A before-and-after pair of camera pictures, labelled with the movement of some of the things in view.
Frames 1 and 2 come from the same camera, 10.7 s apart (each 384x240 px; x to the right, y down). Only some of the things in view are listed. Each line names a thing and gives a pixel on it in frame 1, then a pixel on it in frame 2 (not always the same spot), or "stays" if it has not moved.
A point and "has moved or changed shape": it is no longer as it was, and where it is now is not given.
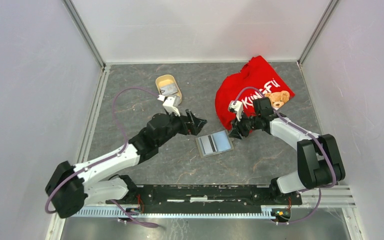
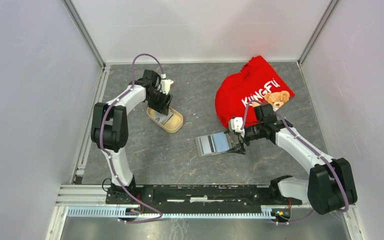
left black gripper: x=193 y=127 to x=162 y=107
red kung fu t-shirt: x=256 y=79 stays
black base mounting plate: x=207 y=198 stays
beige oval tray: x=164 y=80 has moved or changed shape
